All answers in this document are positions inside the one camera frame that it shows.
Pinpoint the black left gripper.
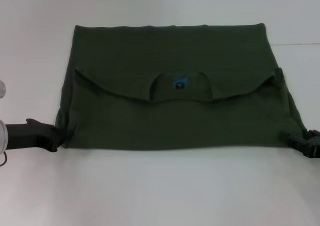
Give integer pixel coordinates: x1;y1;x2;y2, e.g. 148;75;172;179
4;118;68;153

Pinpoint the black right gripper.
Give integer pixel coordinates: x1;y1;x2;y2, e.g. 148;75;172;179
284;128;320;160

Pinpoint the dark green FREE T-shirt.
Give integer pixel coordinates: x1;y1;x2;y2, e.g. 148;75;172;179
55;22;309;153

